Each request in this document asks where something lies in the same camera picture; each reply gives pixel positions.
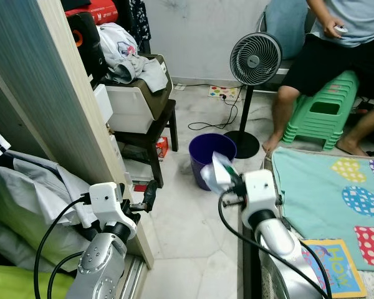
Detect white plastic wrapper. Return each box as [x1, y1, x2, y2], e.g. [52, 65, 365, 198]
[199, 151, 239, 192]

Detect dark wooden stool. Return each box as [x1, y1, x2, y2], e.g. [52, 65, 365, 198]
[115, 98, 180, 189]

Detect small red box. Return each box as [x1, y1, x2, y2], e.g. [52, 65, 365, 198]
[156, 137, 170, 158]

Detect teal blanket with colourful hearts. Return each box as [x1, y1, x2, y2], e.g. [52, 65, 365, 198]
[271, 148, 374, 272]

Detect white power strip coloured dots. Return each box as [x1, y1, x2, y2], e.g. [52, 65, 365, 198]
[208, 85, 239, 100]

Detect olive brown box appliance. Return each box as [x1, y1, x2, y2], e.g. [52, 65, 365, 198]
[105, 53, 175, 135]

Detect green plastic stool stack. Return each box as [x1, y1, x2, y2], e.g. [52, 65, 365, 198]
[282, 70, 360, 151]

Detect pale grey clothes pile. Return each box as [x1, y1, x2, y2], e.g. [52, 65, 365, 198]
[0, 123, 99, 275]

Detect white box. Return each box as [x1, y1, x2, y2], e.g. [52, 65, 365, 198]
[92, 84, 114, 124]

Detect grey folding chair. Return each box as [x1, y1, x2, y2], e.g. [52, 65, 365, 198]
[256, 9, 306, 78]

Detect blue yellow children's book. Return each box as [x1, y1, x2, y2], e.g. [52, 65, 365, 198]
[299, 239, 367, 298]

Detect light wooden wardrobe door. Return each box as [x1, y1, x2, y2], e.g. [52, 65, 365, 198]
[0, 0, 156, 270]

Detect lime green cloth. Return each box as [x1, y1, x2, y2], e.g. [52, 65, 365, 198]
[0, 265, 75, 299]

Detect grey t-shirt with logo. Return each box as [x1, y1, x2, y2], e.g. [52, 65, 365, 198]
[98, 22, 170, 93]

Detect black speaker with orange cone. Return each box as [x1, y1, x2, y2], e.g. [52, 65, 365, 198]
[65, 11, 108, 85]

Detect person in black shorts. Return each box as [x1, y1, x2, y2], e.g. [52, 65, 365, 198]
[262, 0, 374, 156]

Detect blue cushion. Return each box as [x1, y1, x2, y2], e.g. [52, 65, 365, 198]
[265, 0, 312, 60]

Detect dark floral hanging dress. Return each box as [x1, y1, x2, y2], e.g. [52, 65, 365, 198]
[126, 0, 151, 44]

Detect red sports bag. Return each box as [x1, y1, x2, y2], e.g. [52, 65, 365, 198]
[61, 0, 119, 26]

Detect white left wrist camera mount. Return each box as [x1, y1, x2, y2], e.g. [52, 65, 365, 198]
[89, 182, 138, 240]

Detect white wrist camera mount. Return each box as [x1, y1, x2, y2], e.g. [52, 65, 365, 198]
[89, 182, 138, 240]
[243, 169, 281, 216]

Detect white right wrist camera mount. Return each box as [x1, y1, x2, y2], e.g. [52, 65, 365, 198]
[243, 169, 281, 216]

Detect black floor cable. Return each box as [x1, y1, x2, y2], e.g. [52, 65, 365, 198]
[188, 87, 245, 131]

